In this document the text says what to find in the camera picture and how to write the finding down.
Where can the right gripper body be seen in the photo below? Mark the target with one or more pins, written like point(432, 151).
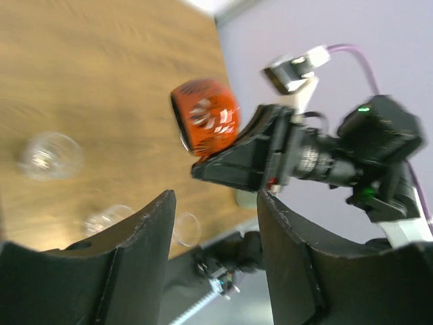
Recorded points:
point(309, 153)

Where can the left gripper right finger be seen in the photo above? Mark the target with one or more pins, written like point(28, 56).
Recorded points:
point(317, 277)

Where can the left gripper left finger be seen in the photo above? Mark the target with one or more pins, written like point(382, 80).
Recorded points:
point(114, 277)

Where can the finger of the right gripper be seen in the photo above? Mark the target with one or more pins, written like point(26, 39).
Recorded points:
point(246, 165)
point(262, 119)

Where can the small orange mug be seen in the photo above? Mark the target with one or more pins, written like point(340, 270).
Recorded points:
point(208, 116)

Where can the pale green cup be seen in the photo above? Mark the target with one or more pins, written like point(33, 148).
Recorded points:
point(245, 199)

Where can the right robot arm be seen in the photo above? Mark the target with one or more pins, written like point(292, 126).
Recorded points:
point(369, 155)

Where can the clear plastic cup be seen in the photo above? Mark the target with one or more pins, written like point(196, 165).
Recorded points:
point(186, 230)
point(51, 155)
point(105, 219)

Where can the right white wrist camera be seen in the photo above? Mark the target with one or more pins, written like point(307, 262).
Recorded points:
point(294, 78)

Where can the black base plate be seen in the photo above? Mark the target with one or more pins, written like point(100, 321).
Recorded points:
point(233, 253)

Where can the white slotted cable duct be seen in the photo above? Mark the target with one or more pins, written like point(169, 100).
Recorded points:
point(218, 288)

